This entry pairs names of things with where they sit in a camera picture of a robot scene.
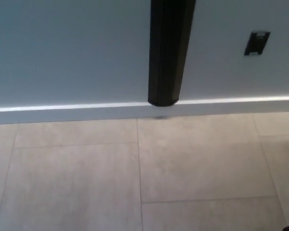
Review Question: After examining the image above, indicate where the tall black push bar button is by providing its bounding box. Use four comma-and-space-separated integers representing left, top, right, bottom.
147, 0, 197, 107

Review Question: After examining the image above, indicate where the black wall outlet plate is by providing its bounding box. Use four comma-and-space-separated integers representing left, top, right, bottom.
244, 30, 271, 56

